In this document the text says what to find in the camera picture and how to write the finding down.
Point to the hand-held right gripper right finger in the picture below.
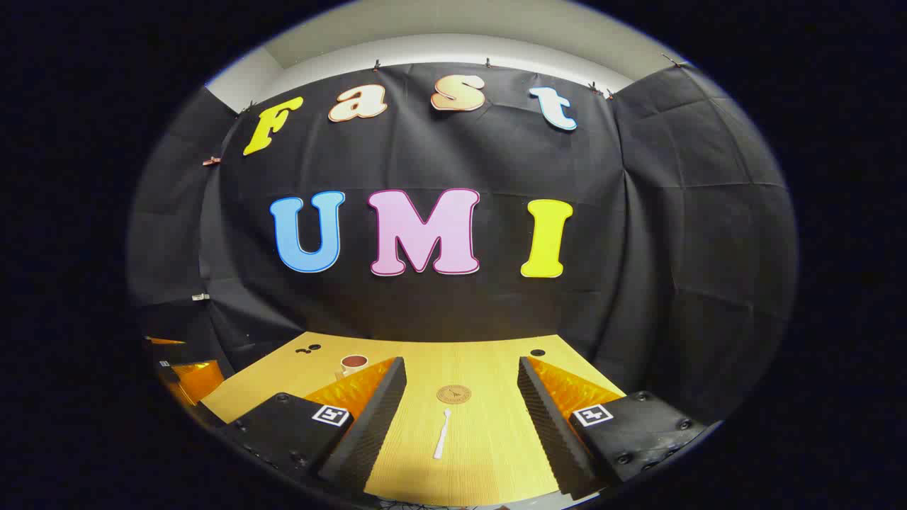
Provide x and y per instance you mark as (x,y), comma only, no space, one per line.
(549,425)

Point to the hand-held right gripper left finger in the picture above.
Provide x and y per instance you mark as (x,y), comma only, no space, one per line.
(368,432)

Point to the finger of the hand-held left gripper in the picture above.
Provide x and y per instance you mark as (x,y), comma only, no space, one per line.
(197,379)
(164,341)

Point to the beige cup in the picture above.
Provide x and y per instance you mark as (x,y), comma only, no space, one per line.
(353,366)

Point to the white toothbrush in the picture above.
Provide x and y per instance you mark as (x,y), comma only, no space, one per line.
(443,435)

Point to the round wooden coaster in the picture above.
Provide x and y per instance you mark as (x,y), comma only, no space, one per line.
(453,394)

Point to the wooden desktop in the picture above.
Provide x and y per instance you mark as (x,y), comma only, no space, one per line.
(482,439)

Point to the black backdrop cloth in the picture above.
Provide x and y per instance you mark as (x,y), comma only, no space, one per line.
(439,163)

